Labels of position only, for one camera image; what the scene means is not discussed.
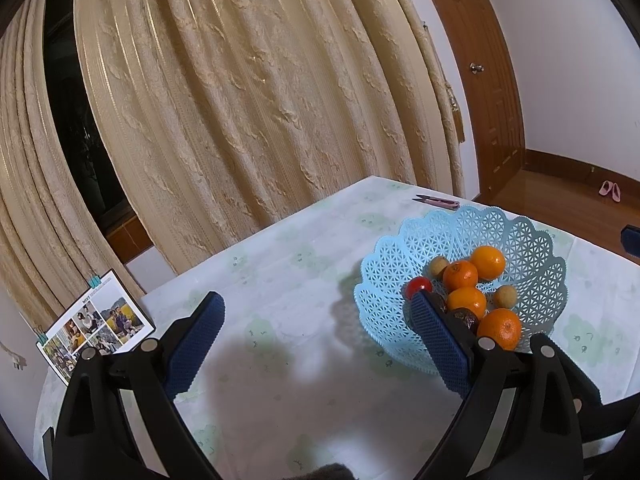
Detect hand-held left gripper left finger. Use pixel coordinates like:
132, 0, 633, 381
52, 290, 226, 480

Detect brown wooden door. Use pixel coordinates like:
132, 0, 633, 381
410, 0, 526, 201

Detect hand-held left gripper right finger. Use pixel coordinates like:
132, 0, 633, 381
410, 291, 601, 480

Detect wide beige textured curtain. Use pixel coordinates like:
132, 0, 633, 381
74, 0, 466, 276

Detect red cherry tomato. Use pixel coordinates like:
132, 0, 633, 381
404, 276, 434, 300

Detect dark fuzzy thing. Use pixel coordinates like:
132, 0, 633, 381
300, 462, 353, 480

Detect pink thread snips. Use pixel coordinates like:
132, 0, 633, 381
413, 193, 460, 210

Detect photo collage card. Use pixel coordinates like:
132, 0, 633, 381
36, 269, 157, 387

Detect white printed tablecloth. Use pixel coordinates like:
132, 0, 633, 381
32, 175, 640, 480

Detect beige curtain tassel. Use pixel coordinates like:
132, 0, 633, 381
450, 85, 467, 145

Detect light blue plastic lattice basket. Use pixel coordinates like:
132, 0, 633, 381
353, 205, 573, 376

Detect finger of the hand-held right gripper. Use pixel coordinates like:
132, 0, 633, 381
620, 226, 640, 262

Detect narrow beige textured curtain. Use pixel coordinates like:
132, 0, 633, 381
0, 0, 146, 321

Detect orange mandarin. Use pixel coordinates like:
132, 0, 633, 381
470, 245, 507, 281
442, 260, 479, 292
446, 286, 487, 320
476, 308, 523, 352

